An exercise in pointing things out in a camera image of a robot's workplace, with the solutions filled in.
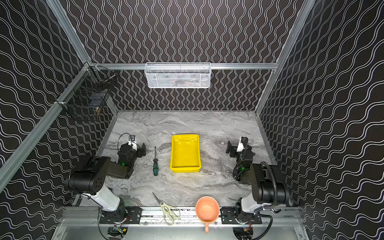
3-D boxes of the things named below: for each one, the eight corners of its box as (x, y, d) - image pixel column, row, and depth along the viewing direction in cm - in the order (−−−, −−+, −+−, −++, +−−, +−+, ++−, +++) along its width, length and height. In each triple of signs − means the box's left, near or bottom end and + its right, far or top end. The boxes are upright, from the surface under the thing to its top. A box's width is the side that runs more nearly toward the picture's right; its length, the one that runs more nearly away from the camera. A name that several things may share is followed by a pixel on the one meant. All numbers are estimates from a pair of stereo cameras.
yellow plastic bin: (170, 172, 91) (168, 167, 85) (173, 140, 107) (172, 134, 101) (200, 172, 90) (200, 167, 85) (199, 139, 106) (199, 133, 101)
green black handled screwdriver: (154, 176, 89) (153, 174, 87) (154, 149, 102) (153, 146, 99) (158, 175, 89) (157, 173, 87) (157, 148, 102) (156, 146, 100)
